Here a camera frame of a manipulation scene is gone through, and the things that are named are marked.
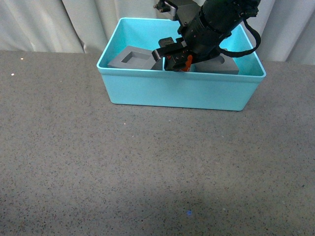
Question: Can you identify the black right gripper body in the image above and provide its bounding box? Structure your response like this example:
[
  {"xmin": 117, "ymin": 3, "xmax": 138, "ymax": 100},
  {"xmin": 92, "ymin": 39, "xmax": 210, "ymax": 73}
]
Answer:
[{"xmin": 152, "ymin": 37, "xmax": 220, "ymax": 71}]

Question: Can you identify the orange cylinder with white numbers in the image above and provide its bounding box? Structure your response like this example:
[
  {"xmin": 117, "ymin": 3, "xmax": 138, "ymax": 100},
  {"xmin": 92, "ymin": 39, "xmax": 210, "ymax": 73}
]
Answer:
[{"xmin": 181, "ymin": 55, "xmax": 193, "ymax": 72}]

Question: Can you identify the gray cube with square recess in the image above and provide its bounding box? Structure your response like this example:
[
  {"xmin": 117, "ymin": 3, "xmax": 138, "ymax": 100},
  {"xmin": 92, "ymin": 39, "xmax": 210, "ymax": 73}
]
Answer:
[{"xmin": 107, "ymin": 46, "xmax": 163, "ymax": 70}]

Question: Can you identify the gray block with round hole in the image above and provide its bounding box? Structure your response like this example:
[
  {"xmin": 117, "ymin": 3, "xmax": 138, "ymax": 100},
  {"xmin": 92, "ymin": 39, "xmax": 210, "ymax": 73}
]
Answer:
[{"xmin": 190, "ymin": 54, "xmax": 239, "ymax": 75}]

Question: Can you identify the light blue plastic box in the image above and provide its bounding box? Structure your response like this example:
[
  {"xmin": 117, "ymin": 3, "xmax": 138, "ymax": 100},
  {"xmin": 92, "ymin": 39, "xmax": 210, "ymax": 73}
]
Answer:
[{"xmin": 97, "ymin": 18, "xmax": 266, "ymax": 111}]

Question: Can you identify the white pleated curtain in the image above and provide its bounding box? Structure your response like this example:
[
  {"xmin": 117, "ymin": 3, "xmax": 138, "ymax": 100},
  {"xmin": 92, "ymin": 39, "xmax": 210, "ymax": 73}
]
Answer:
[{"xmin": 0, "ymin": 0, "xmax": 315, "ymax": 64}]

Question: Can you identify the gray wrist camera mount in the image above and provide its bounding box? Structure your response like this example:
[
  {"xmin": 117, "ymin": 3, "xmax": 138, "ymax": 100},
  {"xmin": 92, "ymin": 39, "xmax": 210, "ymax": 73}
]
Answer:
[{"xmin": 153, "ymin": 0, "xmax": 201, "ymax": 27}]

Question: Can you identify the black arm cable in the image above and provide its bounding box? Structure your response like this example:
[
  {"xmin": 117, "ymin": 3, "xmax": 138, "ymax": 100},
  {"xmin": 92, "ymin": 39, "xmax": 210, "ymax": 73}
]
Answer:
[{"xmin": 218, "ymin": 18, "xmax": 261, "ymax": 58}]

